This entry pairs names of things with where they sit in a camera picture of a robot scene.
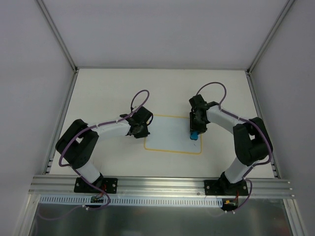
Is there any blue bone-shaped eraser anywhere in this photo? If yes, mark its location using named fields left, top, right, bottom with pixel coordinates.
left=190, top=131, right=199, bottom=141

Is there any yellow-framed whiteboard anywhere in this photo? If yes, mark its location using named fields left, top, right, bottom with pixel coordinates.
left=144, top=115, right=202, bottom=155

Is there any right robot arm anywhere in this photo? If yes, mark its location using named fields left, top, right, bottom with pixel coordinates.
left=189, top=94, right=273, bottom=196

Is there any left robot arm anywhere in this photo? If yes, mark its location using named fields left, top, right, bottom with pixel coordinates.
left=55, top=107, right=153, bottom=194

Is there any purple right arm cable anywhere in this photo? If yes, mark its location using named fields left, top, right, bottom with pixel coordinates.
left=195, top=82, right=274, bottom=213

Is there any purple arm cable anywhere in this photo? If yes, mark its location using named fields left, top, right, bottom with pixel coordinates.
left=195, top=82, right=274, bottom=213
left=59, top=90, right=151, bottom=212

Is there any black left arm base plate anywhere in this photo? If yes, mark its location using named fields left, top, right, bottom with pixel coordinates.
left=73, top=176, right=118, bottom=194

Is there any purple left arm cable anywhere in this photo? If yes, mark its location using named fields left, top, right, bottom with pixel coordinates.
left=59, top=90, right=151, bottom=212

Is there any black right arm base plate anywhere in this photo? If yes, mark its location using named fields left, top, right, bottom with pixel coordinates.
left=204, top=180, right=249, bottom=196

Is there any white slotted cable duct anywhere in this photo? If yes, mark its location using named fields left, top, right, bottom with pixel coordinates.
left=39, top=195, right=223, bottom=208

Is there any aluminium mounting rail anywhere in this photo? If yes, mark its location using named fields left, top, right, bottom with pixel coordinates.
left=28, top=175, right=296, bottom=199

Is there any aluminium frame rail left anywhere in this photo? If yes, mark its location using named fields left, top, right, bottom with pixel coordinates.
left=36, top=0, right=77, bottom=175

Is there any aluminium frame rail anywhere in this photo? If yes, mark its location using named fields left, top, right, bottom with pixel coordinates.
left=36, top=0, right=77, bottom=175
left=247, top=0, right=299, bottom=179

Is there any aluminium frame rail right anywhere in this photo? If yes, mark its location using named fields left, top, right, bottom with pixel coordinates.
left=247, top=0, right=299, bottom=179

